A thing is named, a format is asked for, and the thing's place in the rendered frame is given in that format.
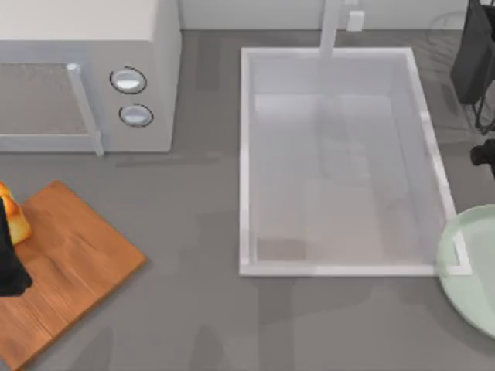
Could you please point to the white sink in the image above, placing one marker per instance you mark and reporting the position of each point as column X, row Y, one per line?
column 332, row 174

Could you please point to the small microwave knob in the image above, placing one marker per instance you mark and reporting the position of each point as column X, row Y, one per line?
column 135, row 115

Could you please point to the pale microwave oven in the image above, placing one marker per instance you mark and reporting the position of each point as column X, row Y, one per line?
column 162, row 77

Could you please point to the large microwave knob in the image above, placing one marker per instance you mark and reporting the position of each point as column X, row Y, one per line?
column 128, row 80

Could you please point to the tall white tap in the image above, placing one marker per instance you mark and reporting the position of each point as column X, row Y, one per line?
column 329, row 27

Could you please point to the wooden cutting board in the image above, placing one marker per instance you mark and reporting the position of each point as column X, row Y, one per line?
column 77, row 263

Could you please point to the microwave door with mesh window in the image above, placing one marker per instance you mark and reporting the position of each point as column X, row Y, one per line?
column 38, row 100

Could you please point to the golden bread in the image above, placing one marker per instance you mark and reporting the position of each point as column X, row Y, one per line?
column 18, row 224

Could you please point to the pale green plate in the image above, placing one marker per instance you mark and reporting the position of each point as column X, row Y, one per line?
column 475, row 270

